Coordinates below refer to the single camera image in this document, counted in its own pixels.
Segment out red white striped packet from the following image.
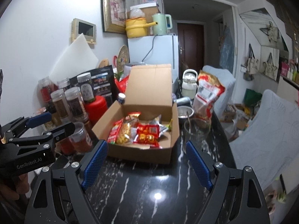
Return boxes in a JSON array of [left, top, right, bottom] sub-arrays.
[[107, 119, 124, 144]]

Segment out waffle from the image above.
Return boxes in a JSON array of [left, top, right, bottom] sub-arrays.
[[115, 122, 131, 145]]

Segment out red small snack packets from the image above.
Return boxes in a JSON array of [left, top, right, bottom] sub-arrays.
[[133, 124, 160, 148]]

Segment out silver foil snack packet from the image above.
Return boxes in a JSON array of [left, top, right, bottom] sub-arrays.
[[149, 115, 169, 133]]

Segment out person's left hand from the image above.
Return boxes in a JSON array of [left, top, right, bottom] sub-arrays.
[[1, 173, 30, 201]]

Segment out clear jar orange label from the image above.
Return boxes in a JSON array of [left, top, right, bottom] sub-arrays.
[[69, 122, 92, 153]]

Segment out glass mug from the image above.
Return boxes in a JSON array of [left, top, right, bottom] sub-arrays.
[[182, 118, 211, 153]]

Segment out jar with brown contents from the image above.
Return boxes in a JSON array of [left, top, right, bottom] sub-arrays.
[[51, 89, 70, 123]]

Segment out jar with dark brown label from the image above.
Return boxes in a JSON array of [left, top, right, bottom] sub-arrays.
[[65, 87, 89, 123]]

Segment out jar with red label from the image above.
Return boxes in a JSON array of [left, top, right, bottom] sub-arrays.
[[38, 76, 58, 106]]

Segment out red cylindrical container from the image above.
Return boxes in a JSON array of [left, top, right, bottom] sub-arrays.
[[84, 96, 108, 126]]

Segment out jar with dark green label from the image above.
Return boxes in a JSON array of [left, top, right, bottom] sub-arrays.
[[77, 72, 95, 103]]

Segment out open cardboard box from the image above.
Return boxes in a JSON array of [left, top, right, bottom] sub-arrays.
[[92, 64, 179, 164]]

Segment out black stand-up pouch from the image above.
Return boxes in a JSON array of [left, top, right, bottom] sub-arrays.
[[69, 65, 118, 103]]

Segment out light blue leaf cushion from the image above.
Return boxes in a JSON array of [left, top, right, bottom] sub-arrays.
[[229, 90, 298, 190]]

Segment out small blue white bottle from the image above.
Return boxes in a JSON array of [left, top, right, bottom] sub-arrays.
[[118, 93, 126, 104]]

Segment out large red white snack bag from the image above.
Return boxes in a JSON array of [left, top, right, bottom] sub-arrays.
[[192, 70, 226, 121]]

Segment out white foam board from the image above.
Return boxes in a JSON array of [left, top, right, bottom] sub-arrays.
[[49, 34, 99, 83]]

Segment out white thermos jug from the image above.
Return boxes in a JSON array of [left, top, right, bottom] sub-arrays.
[[181, 69, 198, 100]]

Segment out red gift bag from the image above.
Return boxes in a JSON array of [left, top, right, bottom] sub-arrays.
[[113, 56, 129, 93]]

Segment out white refrigerator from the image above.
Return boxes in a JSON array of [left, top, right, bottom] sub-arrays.
[[128, 35, 179, 81]]

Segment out yellow pot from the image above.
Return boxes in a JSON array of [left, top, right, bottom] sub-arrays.
[[125, 17, 158, 38]]

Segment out framed picture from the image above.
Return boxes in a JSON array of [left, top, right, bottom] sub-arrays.
[[102, 0, 127, 34]]

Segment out green electric kettle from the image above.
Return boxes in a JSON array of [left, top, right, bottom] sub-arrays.
[[152, 13, 172, 35]]

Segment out wall intercom panel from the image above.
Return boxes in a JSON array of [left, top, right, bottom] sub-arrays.
[[70, 18, 97, 45]]

